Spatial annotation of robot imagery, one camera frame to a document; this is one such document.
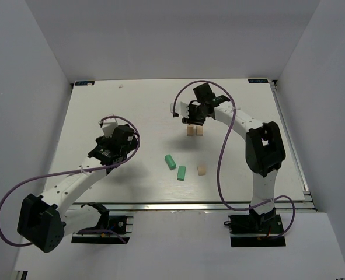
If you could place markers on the blue corner label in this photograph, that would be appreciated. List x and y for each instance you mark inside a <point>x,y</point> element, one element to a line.
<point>84,83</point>
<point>258,80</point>

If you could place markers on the aluminium frame rail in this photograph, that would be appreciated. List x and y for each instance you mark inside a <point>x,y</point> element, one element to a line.
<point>294,155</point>

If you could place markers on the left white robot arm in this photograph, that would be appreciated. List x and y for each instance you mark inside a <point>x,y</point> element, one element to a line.
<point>46,219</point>

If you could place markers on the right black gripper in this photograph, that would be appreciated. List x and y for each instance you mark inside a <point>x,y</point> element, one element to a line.
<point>192,119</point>

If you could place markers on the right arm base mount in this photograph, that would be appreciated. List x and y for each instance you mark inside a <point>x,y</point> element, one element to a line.
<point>244,233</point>

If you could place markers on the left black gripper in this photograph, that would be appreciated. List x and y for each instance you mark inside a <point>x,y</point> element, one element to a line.
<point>103,154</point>

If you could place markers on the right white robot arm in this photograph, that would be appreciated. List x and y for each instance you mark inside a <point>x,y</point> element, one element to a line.
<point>264,148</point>

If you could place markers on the small light wood block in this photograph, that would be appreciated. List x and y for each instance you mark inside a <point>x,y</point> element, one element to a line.
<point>201,170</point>

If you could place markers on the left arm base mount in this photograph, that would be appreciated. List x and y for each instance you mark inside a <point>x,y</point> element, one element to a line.
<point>110,229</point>

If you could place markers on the right blue corner label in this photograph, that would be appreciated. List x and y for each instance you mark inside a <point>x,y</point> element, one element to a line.
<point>258,80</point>

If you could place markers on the green block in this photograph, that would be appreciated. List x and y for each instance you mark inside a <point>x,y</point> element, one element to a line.
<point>181,173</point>
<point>170,162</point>

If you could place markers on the left blue corner label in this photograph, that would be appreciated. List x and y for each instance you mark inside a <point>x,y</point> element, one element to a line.
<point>84,83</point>

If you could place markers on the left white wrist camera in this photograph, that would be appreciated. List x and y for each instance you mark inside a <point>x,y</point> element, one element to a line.
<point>108,125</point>

